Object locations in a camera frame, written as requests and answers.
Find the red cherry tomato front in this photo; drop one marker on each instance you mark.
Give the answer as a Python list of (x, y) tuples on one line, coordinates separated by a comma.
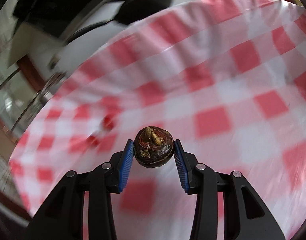
[(93, 141)]

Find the black range hood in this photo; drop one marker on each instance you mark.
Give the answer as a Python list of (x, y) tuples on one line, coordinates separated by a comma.
[(57, 18)]

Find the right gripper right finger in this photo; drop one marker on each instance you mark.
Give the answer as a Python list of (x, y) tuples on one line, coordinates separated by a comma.
[(246, 216)]

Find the red white checkered tablecloth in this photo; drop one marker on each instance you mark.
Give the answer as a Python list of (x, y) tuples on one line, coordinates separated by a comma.
[(225, 77)]

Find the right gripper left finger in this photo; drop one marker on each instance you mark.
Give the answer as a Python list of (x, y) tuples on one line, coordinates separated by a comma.
[(61, 214)]

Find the black frying pan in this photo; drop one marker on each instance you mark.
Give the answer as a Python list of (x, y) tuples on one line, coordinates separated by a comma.
[(130, 11)]

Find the steel pot with lid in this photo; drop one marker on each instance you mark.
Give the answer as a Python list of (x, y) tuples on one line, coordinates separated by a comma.
[(51, 87)]

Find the red cherry tomato left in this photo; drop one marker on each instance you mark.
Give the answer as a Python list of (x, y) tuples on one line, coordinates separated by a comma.
[(108, 122)]

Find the red cherry tomato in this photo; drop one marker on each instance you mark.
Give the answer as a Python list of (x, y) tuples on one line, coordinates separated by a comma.
[(93, 141), (108, 122)]

